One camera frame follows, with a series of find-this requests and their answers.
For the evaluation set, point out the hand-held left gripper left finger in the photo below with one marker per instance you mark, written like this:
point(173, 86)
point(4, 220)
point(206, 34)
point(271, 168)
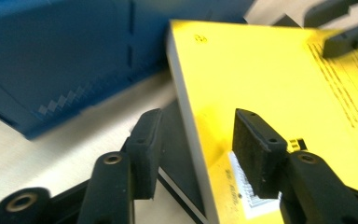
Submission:
point(143, 161)

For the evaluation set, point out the yellow book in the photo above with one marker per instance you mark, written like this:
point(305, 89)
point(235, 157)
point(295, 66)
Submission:
point(261, 68)

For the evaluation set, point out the blue plastic file rack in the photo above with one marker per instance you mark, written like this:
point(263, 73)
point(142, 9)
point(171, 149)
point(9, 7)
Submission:
point(59, 56)

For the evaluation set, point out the black book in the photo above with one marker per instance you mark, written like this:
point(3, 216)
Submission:
point(177, 155)

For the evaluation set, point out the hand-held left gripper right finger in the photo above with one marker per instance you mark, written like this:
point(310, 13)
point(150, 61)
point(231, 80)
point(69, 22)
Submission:
point(258, 155)

